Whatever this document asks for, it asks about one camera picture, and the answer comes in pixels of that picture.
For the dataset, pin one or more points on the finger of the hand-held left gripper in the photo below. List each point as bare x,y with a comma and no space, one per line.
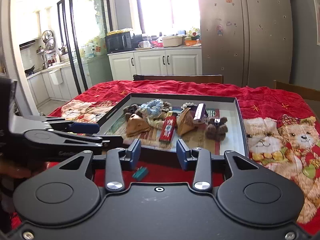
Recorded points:
83,127
105,141

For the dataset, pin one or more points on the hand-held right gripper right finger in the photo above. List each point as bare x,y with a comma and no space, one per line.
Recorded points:
182,156

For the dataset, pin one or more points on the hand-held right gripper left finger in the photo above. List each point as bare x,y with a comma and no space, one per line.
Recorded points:
135,153

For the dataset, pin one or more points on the small green hair clip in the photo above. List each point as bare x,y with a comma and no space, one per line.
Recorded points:
140,173

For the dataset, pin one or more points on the brown triangular pouch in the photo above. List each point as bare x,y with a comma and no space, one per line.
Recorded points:
137,126
186,123

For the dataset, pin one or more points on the red packet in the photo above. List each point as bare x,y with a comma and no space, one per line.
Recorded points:
168,127

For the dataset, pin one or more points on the cream crochet scrunchie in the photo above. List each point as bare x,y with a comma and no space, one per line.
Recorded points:
156,123

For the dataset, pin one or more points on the brown bear plush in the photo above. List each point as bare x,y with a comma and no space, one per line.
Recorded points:
216,129

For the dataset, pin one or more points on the purple packet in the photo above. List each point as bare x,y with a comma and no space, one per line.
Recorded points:
199,113

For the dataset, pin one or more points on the blue crochet scrunchie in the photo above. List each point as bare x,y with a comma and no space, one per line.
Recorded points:
151,107

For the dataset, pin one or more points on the black scrunchie cream lace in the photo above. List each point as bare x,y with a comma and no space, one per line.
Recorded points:
186,105

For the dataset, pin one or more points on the brown scrunchie cream lace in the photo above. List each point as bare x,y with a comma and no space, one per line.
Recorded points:
167,107

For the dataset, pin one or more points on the black shallow box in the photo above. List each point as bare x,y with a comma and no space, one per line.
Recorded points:
232,130

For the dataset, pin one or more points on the person's left hand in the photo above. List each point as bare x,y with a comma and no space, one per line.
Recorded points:
15,171

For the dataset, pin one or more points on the kitchen counter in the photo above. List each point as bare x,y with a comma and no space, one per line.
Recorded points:
50,90

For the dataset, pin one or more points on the white hanging bin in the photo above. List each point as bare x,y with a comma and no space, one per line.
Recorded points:
55,77

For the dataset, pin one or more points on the long wooden chair back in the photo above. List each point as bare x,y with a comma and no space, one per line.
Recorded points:
180,78

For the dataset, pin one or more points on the black-framed sliding glass door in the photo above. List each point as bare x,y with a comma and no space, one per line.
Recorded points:
71,42

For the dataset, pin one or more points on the black microwave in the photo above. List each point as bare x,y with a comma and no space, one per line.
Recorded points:
118,42

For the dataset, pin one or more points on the white kitchen cabinet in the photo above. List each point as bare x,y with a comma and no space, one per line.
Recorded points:
155,63

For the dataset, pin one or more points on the steel pot lids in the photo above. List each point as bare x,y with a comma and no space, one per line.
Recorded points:
48,40

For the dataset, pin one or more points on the white mug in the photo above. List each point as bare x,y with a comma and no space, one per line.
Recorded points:
144,44

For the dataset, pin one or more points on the red printed blanket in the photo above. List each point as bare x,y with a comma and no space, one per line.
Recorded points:
275,105

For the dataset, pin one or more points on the orange container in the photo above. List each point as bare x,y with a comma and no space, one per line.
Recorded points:
192,43

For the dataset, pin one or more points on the white plastic basin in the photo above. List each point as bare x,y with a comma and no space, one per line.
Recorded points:
172,41

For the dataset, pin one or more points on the doll fridge magnet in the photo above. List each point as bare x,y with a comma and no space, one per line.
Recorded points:
220,30

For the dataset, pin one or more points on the short wooden chair back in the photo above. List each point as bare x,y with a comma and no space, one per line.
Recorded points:
300,88

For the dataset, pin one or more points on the grey double-door fridge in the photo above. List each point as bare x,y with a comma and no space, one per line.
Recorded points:
250,35

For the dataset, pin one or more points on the white wall shelf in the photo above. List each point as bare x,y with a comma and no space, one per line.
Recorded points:
315,10

